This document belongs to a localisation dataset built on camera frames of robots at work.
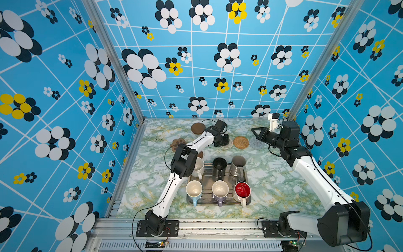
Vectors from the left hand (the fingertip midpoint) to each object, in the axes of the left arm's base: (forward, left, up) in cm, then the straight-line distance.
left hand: (230, 142), depth 104 cm
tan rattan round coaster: (+1, -8, -1) cm, 8 cm away
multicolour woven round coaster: (-2, +1, -1) cm, 3 cm away
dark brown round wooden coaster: (+14, +22, -1) cm, 26 cm away
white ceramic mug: (-22, +20, +5) cm, 30 cm away
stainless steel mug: (-18, -2, +3) cm, 19 cm away
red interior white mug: (-32, -4, 0) cm, 33 cm away
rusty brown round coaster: (-8, +20, -2) cm, 22 cm away
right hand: (-11, -7, +26) cm, 29 cm away
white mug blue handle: (-32, +23, 0) cm, 39 cm away
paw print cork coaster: (+1, +37, -2) cm, 37 cm away
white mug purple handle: (-32, +9, -1) cm, 33 cm away
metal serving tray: (-36, +16, -2) cm, 39 cm away
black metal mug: (-19, +9, +1) cm, 21 cm away
